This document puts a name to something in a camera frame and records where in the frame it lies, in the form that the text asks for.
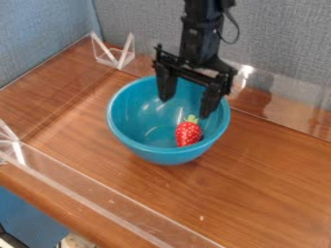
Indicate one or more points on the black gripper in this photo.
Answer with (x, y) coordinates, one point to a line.
(213, 74)

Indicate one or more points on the red toy strawberry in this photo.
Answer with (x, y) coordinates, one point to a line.
(188, 132)

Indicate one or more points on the blue plastic bowl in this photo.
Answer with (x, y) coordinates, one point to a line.
(142, 121)

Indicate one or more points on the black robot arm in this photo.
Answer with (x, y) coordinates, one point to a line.
(197, 63)

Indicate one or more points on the clear acrylic back barrier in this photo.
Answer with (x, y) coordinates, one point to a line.
(292, 103)

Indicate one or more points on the clear acrylic barrier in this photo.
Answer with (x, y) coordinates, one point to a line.
(292, 103)
(96, 210)

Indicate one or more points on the clear acrylic front barrier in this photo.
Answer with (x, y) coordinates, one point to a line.
(96, 210)

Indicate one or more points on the clear acrylic corner bracket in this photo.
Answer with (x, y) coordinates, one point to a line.
(113, 57)

